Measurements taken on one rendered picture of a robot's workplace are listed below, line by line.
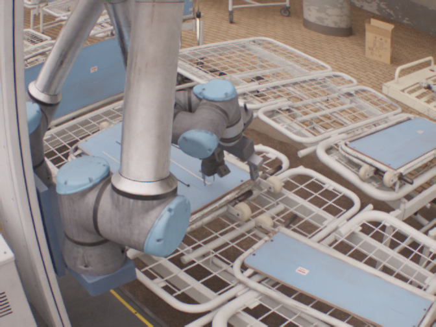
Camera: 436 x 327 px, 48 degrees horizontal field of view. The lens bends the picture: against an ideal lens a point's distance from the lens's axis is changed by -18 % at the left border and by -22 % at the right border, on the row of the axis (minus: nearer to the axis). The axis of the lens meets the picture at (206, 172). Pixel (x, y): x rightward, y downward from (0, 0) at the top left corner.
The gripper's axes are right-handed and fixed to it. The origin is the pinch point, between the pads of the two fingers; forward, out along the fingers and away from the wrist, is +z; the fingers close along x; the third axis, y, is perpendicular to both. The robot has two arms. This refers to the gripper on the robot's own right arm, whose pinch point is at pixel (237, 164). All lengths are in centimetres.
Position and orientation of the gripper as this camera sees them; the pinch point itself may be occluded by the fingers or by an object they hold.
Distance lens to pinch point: 184.2
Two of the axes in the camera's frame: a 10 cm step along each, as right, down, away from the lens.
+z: 1.8, 5.9, 7.9
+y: -6.3, 6.8, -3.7
